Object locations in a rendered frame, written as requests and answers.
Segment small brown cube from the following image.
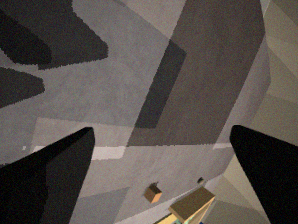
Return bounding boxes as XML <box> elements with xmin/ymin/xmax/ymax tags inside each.
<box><xmin>144</xmin><ymin>185</ymin><xmax>164</xmax><ymax>204</ymax></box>

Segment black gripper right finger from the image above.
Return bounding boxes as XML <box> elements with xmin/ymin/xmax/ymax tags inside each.
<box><xmin>230</xmin><ymin>125</ymin><xmax>298</xmax><ymax>224</ymax></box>

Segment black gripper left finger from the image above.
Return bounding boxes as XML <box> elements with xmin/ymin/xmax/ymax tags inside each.
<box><xmin>0</xmin><ymin>127</ymin><xmax>96</xmax><ymax>224</ymax></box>

